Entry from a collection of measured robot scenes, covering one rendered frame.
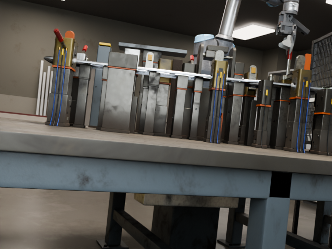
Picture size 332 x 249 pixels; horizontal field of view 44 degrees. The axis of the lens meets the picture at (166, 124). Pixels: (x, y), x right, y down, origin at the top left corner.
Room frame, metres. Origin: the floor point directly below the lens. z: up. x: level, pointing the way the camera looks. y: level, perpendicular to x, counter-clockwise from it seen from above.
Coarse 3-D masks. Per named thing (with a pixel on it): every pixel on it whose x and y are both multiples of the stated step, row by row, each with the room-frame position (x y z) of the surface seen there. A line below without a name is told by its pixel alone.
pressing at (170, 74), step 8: (48, 56) 1.82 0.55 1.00; (88, 64) 1.94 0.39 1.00; (96, 64) 1.89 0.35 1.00; (104, 64) 1.82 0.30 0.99; (136, 72) 2.01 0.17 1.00; (144, 72) 2.01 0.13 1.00; (160, 72) 1.94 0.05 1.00; (168, 72) 1.83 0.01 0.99; (176, 72) 1.83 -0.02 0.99; (184, 72) 1.85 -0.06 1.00; (192, 80) 2.02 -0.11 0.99; (208, 80) 1.99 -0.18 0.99; (232, 80) 1.93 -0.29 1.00; (240, 80) 1.85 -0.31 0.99; (248, 80) 1.85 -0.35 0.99; (256, 80) 1.85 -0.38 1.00; (312, 88) 1.92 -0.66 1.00; (320, 88) 1.84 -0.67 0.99
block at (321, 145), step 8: (328, 88) 1.73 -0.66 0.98; (320, 96) 1.77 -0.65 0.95; (328, 96) 1.73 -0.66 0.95; (320, 104) 1.76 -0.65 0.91; (328, 104) 1.73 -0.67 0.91; (320, 112) 1.75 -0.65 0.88; (328, 112) 1.73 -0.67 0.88; (320, 120) 1.76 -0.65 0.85; (328, 120) 1.74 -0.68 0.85; (320, 128) 1.75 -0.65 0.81; (328, 128) 1.74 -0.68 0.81; (320, 136) 1.73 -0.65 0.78; (328, 136) 1.72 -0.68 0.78; (312, 144) 1.80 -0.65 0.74; (320, 144) 1.73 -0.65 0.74; (328, 144) 1.73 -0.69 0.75; (312, 152) 1.79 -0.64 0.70; (320, 152) 1.73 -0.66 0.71; (328, 152) 1.71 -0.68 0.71
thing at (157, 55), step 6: (144, 54) 2.21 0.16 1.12; (156, 54) 2.22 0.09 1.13; (144, 60) 2.21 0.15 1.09; (156, 60) 2.22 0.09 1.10; (144, 66) 2.22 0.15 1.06; (156, 66) 2.22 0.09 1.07; (138, 102) 2.22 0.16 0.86; (138, 108) 2.22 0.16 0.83; (138, 114) 2.22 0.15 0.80; (138, 120) 2.22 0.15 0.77; (138, 126) 2.22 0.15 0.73
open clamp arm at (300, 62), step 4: (300, 56) 1.77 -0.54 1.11; (304, 56) 1.77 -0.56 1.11; (296, 60) 1.78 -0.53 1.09; (300, 60) 1.77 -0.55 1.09; (304, 60) 1.77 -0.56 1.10; (296, 64) 1.78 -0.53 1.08; (300, 64) 1.78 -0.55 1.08; (304, 64) 1.78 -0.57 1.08; (296, 68) 1.78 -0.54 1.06; (300, 68) 1.78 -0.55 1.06
